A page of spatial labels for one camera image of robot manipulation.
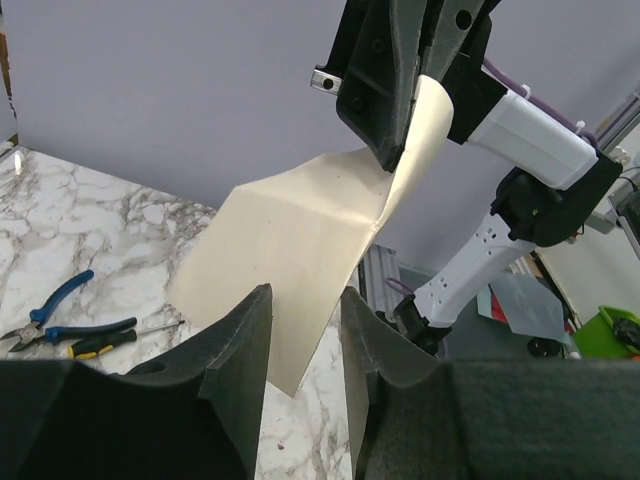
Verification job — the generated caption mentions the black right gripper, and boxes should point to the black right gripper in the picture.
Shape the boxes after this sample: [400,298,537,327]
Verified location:
[311,0,506,172]

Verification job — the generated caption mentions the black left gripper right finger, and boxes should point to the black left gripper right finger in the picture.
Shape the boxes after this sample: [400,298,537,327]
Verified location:
[340,287,639,479]

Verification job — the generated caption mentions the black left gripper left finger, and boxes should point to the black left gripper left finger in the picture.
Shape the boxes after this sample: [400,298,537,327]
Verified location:
[1,284,272,479]

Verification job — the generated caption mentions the cream lined letter paper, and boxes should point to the cream lined letter paper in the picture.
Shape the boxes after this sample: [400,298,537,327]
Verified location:
[168,76,453,395]

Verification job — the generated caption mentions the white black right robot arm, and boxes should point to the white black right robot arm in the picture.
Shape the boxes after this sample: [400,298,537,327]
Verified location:
[311,1,622,354]

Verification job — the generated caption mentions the black yellow screwdriver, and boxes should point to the black yellow screwdriver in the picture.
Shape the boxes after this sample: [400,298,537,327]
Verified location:
[67,320,185,360]

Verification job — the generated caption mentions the green plastic bin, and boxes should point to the green plastic bin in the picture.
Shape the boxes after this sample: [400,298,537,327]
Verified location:
[572,305,639,359]

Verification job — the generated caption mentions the aluminium frame rail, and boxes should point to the aluminium frame rail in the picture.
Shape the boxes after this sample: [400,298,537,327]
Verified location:
[357,244,411,323]

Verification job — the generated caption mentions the blue handled pliers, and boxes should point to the blue handled pliers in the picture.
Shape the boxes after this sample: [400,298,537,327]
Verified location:
[0,269,138,354]

